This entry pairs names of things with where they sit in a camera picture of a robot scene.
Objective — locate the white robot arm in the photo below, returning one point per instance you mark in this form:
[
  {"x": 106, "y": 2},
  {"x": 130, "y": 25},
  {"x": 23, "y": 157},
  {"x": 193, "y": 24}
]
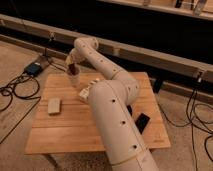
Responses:
[{"x": 108, "y": 100}]

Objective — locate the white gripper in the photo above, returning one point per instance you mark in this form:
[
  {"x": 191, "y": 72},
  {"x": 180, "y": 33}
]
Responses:
[{"x": 74, "y": 57}]

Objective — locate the long wooden rail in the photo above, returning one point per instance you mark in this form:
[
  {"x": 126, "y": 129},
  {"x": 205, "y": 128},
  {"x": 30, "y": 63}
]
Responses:
[{"x": 145, "y": 56}]

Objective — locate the wooden board table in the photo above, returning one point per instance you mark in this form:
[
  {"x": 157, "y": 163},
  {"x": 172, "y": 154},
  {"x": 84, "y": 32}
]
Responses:
[{"x": 73, "y": 129}]

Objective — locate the black power adapter box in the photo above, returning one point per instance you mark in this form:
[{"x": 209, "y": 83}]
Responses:
[{"x": 33, "y": 69}]

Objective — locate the white rectangular sponge block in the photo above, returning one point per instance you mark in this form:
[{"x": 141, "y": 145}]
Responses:
[{"x": 54, "y": 106}]

